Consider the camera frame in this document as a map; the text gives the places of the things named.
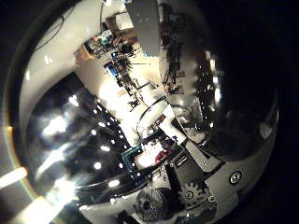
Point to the shelf with colourful clutter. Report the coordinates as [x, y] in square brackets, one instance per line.
[101, 43]

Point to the blue lit device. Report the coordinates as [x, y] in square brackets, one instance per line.
[111, 69]

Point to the cardboard box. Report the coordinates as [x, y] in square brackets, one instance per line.
[120, 21]

